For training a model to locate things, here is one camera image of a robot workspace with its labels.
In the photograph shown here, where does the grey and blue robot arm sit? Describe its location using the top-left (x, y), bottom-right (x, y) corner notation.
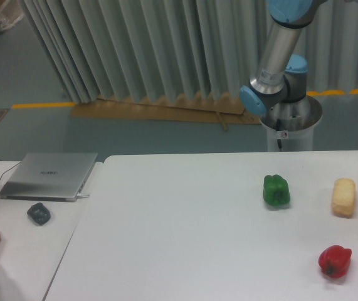
top-left (240, 1), bottom-right (324, 116)

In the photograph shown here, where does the brown cardboard sheet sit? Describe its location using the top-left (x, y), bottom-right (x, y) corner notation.
top-left (70, 92), bottom-right (260, 131)

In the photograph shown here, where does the beige bread roll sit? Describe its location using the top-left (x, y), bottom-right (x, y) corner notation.
top-left (331, 178), bottom-right (356, 218)

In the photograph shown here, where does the pale green pleated curtain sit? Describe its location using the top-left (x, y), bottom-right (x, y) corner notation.
top-left (20, 1), bottom-right (358, 103)

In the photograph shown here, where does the green bell pepper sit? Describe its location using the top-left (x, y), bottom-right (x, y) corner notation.
top-left (263, 174), bottom-right (291, 206)

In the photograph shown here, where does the dark grey round controller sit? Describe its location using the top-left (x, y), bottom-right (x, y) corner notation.
top-left (27, 203), bottom-right (51, 226)

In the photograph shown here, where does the silver closed laptop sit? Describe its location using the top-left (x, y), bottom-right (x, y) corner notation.
top-left (0, 152), bottom-right (98, 202)

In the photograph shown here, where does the red bell pepper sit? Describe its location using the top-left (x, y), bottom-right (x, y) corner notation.
top-left (318, 245), bottom-right (352, 278)

